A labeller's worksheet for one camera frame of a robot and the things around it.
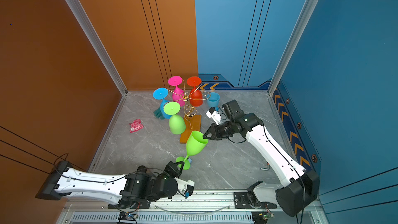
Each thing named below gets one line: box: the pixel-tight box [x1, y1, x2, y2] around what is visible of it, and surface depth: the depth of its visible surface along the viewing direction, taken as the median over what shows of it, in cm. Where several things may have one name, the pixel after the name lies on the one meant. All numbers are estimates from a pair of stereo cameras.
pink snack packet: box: [128, 118, 145, 134], surface depth 101 cm
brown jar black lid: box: [136, 165, 147, 173], surface depth 76 cm
